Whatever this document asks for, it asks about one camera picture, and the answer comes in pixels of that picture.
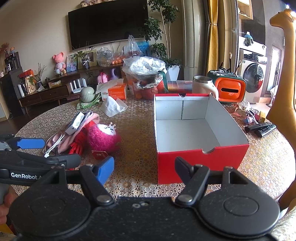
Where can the white router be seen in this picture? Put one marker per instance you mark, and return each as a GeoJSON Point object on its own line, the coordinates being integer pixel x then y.
{"type": "Point", "coordinates": [77, 85]}

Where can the green ceramic jar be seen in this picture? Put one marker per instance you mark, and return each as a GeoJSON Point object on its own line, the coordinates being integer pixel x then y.
{"type": "Point", "coordinates": [87, 94]}

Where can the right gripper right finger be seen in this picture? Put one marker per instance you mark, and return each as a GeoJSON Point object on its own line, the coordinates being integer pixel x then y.
{"type": "Point", "coordinates": [195, 180]}

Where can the orange tissue box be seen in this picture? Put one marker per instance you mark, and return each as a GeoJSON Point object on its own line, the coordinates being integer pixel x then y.
{"type": "Point", "coordinates": [115, 88]}

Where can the black remote control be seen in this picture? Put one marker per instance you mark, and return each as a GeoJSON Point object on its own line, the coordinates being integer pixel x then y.
{"type": "Point", "coordinates": [254, 127]}
{"type": "Point", "coordinates": [264, 130]}

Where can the cream kettle mug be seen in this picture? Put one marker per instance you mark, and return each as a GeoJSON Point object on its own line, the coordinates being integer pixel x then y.
{"type": "Point", "coordinates": [204, 85]}

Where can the yellow curtain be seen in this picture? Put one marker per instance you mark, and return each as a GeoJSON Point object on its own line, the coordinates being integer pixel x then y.
{"type": "Point", "coordinates": [212, 28]}

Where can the small yellow box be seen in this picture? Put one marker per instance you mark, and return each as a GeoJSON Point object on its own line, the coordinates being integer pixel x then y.
{"type": "Point", "coordinates": [261, 117]}

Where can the small blue pink toy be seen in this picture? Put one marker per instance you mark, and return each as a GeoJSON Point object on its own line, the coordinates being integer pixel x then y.
{"type": "Point", "coordinates": [248, 120]}

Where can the pink knit hat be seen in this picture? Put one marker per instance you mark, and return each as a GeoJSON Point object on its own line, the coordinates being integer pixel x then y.
{"type": "Point", "coordinates": [60, 142]}

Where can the potted green plant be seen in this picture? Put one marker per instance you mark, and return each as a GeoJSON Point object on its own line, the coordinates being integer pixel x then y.
{"type": "Point", "coordinates": [157, 31]}

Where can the person's left hand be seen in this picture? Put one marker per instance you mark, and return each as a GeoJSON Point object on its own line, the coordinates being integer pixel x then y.
{"type": "Point", "coordinates": [9, 198]}

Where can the red cardboard box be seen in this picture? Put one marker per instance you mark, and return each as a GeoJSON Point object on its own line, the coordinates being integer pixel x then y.
{"type": "Point", "coordinates": [197, 128]}

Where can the washing machine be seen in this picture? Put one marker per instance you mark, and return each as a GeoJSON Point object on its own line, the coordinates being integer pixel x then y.
{"type": "Point", "coordinates": [252, 69]}

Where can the pink plush doll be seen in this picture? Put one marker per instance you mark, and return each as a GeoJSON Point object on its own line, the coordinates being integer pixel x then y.
{"type": "Point", "coordinates": [60, 66]}

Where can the framed picture with plant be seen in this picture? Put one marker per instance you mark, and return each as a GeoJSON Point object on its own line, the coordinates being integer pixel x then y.
{"type": "Point", "coordinates": [87, 59]}

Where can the white napkin pack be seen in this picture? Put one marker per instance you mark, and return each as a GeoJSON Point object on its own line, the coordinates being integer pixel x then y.
{"type": "Point", "coordinates": [112, 107]}

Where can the colourful plastic organizer box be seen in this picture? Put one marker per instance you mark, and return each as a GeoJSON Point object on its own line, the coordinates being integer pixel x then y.
{"type": "Point", "coordinates": [180, 86]}

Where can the pink toy backpack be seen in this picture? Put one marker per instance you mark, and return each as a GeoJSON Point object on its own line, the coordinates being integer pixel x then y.
{"type": "Point", "coordinates": [102, 78]}

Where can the shiny snack wrapper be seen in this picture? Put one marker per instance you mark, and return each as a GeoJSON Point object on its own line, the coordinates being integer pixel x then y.
{"type": "Point", "coordinates": [238, 111]}

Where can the red cloth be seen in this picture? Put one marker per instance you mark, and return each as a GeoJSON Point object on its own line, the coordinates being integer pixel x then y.
{"type": "Point", "coordinates": [80, 142]}

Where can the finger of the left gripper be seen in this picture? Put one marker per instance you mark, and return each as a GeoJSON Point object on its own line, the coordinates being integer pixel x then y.
{"type": "Point", "coordinates": [68, 161]}
{"type": "Point", "coordinates": [26, 143]}

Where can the pink plush owl toy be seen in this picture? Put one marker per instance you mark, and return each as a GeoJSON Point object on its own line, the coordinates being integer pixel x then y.
{"type": "Point", "coordinates": [103, 137]}

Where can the wooden tv cabinet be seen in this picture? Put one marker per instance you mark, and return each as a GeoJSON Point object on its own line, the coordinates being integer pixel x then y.
{"type": "Point", "coordinates": [63, 90]}

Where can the fruit bowl with plastic wrap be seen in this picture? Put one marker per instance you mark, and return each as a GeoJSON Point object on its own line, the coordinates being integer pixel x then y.
{"type": "Point", "coordinates": [146, 76]}

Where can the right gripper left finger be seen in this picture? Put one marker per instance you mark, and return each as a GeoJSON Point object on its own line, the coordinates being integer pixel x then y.
{"type": "Point", "coordinates": [93, 178]}

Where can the green edged cloth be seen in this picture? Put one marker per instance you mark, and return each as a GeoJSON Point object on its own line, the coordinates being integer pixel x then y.
{"type": "Point", "coordinates": [84, 105]}

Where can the wall television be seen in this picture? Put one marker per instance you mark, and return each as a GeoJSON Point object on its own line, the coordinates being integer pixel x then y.
{"type": "Point", "coordinates": [106, 22]}

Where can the orange green tissue holder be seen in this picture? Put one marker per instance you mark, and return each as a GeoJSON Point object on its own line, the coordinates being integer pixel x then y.
{"type": "Point", "coordinates": [231, 88]}

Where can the yellow chair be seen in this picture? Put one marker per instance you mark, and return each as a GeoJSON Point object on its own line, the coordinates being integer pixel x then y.
{"type": "Point", "coordinates": [282, 112]}

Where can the blue tissue pack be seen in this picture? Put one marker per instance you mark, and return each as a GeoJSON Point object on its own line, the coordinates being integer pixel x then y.
{"type": "Point", "coordinates": [73, 126]}

